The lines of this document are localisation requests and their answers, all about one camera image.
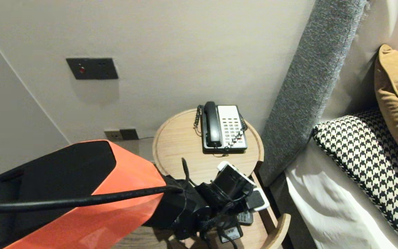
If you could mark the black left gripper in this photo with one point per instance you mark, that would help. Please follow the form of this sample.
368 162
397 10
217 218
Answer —
231 231

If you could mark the black TV remote control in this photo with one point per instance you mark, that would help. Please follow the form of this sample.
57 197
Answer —
246 218

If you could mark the curved wooden nightstand drawer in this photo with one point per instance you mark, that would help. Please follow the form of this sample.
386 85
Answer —
275 228

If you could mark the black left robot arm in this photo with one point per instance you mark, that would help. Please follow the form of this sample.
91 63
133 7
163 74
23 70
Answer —
81 214

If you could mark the grey upholstered bed base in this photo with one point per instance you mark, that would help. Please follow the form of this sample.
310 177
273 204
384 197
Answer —
288 207

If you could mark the white bed sheet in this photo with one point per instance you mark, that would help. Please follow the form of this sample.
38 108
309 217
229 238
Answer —
330 214

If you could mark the round wooden nightstand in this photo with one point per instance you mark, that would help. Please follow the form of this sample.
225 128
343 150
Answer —
178 145

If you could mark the black telephone handset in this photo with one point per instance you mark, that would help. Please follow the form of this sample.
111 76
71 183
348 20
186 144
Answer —
212 124

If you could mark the black plug adapter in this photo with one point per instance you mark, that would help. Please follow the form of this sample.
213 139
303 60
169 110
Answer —
130 134

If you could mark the black white houndstooth pillow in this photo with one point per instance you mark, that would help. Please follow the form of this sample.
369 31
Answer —
365 152

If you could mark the grey upholstered headboard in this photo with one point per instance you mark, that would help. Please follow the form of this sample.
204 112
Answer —
309 86

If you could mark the mustard brown pillow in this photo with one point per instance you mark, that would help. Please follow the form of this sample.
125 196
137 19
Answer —
397 97

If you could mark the white bed pillow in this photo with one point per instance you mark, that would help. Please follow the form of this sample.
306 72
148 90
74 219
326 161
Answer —
375 24

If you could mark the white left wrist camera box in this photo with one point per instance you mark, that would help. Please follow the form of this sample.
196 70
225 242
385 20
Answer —
258 200

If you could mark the silver wall socket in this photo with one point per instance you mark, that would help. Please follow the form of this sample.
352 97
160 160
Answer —
112 134

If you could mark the black wall switch panel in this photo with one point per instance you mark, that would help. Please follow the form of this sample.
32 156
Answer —
92 68

